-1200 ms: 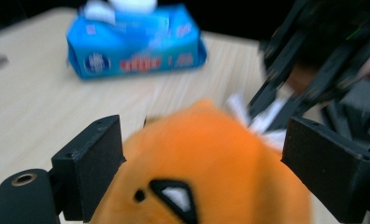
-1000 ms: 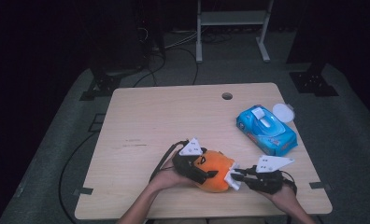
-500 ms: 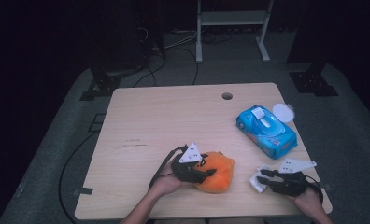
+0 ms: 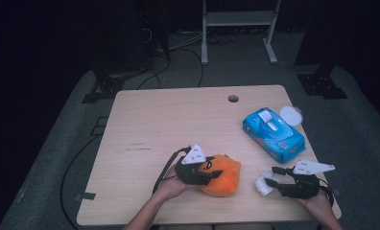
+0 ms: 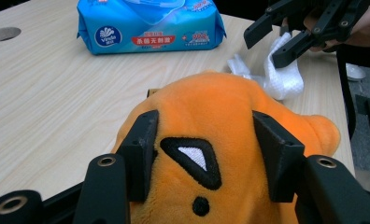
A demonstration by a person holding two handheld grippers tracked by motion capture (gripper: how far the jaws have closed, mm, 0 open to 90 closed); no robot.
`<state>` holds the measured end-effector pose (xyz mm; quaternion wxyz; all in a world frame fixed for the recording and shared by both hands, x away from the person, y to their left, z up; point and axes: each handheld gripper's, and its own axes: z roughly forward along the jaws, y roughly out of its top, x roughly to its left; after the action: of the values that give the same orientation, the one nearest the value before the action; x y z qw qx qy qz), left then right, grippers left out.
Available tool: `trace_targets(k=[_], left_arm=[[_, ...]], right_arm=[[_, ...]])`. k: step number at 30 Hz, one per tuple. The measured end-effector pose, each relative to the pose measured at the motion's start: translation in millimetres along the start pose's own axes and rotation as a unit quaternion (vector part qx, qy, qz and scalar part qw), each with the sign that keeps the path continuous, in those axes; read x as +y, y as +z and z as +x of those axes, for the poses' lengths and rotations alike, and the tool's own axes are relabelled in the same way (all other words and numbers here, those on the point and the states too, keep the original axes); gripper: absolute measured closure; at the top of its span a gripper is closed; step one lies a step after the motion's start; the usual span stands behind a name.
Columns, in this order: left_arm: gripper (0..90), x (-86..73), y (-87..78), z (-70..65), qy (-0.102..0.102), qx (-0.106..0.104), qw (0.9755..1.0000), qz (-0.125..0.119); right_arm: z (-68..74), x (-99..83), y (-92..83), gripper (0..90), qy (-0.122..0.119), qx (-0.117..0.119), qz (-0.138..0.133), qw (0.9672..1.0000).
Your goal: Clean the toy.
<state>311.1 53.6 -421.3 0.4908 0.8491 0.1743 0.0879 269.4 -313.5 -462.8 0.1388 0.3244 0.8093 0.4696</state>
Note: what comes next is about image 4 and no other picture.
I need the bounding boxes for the white floor cables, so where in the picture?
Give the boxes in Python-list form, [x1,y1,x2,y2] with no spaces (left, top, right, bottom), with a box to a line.
[160,30,205,52]

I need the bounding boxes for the orange plush toy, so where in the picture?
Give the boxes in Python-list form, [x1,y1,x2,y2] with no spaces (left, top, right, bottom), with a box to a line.
[199,154,243,197]

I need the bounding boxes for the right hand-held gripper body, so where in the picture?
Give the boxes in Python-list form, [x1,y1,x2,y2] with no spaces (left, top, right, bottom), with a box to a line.
[277,159,336,199]

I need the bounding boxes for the person's right hand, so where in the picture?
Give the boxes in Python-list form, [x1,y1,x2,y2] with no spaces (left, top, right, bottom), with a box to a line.
[297,191,335,219]

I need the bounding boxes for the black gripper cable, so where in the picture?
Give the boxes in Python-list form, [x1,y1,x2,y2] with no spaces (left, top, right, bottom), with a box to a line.
[319,178,336,206]
[152,146,192,195]

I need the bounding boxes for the long black floor cable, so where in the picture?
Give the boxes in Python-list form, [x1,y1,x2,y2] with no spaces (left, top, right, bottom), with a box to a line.
[59,135,101,230]

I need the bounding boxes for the black stand base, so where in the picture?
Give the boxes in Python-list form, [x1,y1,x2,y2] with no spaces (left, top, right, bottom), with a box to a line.
[297,62,349,100]
[82,68,148,104]

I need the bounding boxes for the white metal stand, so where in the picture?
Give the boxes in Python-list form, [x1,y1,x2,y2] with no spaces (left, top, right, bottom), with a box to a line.
[201,0,282,66]

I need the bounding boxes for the white wet wipe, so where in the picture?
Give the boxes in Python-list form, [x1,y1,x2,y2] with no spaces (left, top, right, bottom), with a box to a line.
[254,170,280,196]

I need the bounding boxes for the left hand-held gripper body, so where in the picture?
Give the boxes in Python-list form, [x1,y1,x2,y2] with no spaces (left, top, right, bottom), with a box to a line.
[174,143,213,186]

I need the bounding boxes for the person's left hand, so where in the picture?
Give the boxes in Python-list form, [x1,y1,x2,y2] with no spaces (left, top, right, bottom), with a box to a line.
[153,167,196,202]

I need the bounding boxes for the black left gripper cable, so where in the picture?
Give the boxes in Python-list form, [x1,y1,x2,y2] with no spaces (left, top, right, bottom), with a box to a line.
[152,146,192,195]

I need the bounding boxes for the blue wet wipes pack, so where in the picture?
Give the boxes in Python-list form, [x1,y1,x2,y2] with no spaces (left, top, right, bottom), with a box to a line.
[242,104,307,164]

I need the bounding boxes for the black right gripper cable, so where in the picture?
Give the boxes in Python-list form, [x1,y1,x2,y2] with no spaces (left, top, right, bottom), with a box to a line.
[319,178,336,206]

